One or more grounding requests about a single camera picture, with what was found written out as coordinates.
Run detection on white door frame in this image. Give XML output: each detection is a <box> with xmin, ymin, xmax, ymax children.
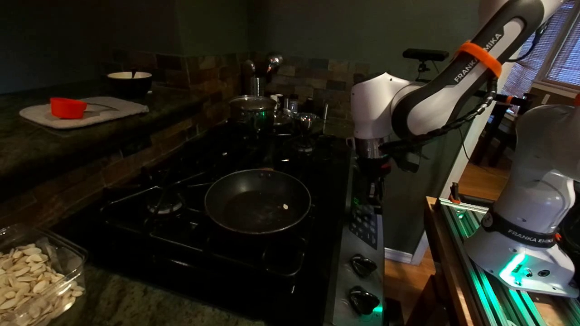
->
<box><xmin>439</xmin><ymin>71</ymin><xmax>530</xmax><ymax>201</ymax></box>

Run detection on red measuring cup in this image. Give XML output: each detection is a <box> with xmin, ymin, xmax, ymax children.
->
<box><xmin>50</xmin><ymin>96</ymin><xmax>90</xmax><ymax>122</ymax></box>

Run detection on pale sliced food pieces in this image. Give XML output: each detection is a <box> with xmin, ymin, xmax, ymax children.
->
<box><xmin>0</xmin><ymin>243</ymin><xmax>86</xmax><ymax>326</ymax></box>

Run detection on orange arm strap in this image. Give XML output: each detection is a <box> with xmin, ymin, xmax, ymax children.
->
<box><xmin>456</xmin><ymin>40</ymin><xmax>505</xmax><ymax>80</ymax></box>

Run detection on window with white blinds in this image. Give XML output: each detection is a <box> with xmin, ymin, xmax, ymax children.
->
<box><xmin>505</xmin><ymin>0</ymin><xmax>580</xmax><ymax>100</ymax></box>

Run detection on steel pot with lid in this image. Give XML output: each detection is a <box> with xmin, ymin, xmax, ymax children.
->
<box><xmin>227</xmin><ymin>94</ymin><xmax>278</xmax><ymax>129</ymax></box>

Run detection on steel ladle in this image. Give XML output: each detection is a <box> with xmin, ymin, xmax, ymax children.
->
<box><xmin>264</xmin><ymin>55</ymin><xmax>285</xmax><ymax>78</ymax></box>

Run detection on black bowl white inside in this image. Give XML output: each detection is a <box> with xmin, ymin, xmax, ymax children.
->
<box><xmin>106</xmin><ymin>69</ymin><xmax>155</xmax><ymax>100</ymax></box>

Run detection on clear glass container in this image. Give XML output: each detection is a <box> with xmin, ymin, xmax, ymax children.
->
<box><xmin>0</xmin><ymin>230</ymin><xmax>90</xmax><ymax>326</ymax></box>

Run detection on black stove knob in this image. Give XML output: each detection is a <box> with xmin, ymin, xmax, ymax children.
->
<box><xmin>349</xmin><ymin>252</ymin><xmax>380</xmax><ymax>281</ymax></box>
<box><xmin>347</xmin><ymin>285</ymin><xmax>383</xmax><ymax>317</ymax></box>

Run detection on shiny steel kettle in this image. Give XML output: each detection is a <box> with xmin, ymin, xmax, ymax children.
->
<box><xmin>271</xmin><ymin>93</ymin><xmax>323</xmax><ymax>138</ymax></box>

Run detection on round gas burner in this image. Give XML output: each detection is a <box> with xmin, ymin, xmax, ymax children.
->
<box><xmin>144</xmin><ymin>189</ymin><xmax>186</xmax><ymax>218</ymax></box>

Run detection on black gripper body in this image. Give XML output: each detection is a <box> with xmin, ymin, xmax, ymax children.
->
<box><xmin>360</xmin><ymin>154</ymin><xmax>390</xmax><ymax>183</ymax></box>

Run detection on black frying pan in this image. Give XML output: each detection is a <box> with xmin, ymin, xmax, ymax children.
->
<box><xmin>204</xmin><ymin>167</ymin><xmax>314</xmax><ymax>238</ymax></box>

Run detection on black rod with orange mark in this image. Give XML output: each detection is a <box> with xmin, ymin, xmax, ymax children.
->
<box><xmin>492</xmin><ymin>89</ymin><xmax>532</xmax><ymax>107</ymax></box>

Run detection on black gas stove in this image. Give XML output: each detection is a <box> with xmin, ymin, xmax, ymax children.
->
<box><xmin>61</xmin><ymin>123</ymin><xmax>389</xmax><ymax>326</ymax></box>

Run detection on steel utensil holder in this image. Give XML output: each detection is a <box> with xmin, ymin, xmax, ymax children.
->
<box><xmin>245</xmin><ymin>75</ymin><xmax>269</xmax><ymax>98</ymax></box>

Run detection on stove button control panel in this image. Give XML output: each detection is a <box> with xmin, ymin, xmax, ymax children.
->
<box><xmin>349</xmin><ymin>171</ymin><xmax>383</xmax><ymax>250</ymax></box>

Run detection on white cutting board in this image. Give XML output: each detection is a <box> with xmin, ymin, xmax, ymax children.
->
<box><xmin>17</xmin><ymin>94</ymin><xmax>151</xmax><ymax>133</ymax></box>

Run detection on robot mounting cart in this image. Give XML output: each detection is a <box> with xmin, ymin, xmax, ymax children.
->
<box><xmin>423</xmin><ymin>196</ymin><xmax>580</xmax><ymax>326</ymax></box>

